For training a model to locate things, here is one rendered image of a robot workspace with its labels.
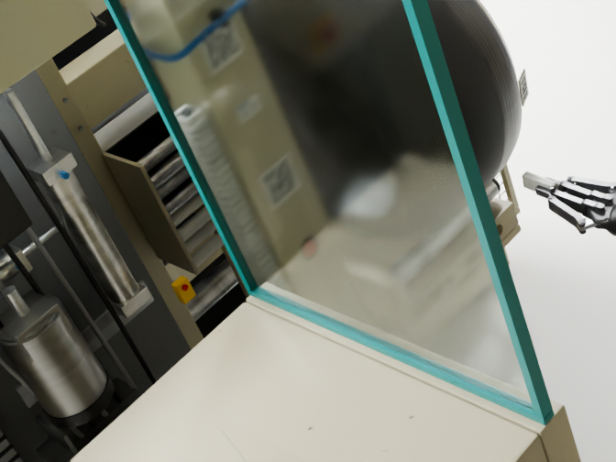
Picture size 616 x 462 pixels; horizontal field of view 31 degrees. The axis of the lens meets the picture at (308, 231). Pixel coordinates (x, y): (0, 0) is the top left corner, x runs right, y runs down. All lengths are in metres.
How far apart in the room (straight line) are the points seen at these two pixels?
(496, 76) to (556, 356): 1.35
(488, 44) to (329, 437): 0.89
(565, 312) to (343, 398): 1.95
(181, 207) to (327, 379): 0.99
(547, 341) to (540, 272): 0.31
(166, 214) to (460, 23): 0.76
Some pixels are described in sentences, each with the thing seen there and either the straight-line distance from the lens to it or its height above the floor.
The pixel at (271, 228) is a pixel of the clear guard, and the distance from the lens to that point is 1.49.
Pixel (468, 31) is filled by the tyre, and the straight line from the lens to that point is 2.01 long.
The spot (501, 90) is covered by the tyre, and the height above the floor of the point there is 1.20.
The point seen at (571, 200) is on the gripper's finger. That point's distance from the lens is 2.04.
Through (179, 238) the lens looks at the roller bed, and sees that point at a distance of 2.38.
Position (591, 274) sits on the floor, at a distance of 3.45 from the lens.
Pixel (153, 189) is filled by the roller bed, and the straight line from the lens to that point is 2.32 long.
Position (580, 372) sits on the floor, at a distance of 3.17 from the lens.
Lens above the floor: 2.25
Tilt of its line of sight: 34 degrees down
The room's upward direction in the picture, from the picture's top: 23 degrees counter-clockwise
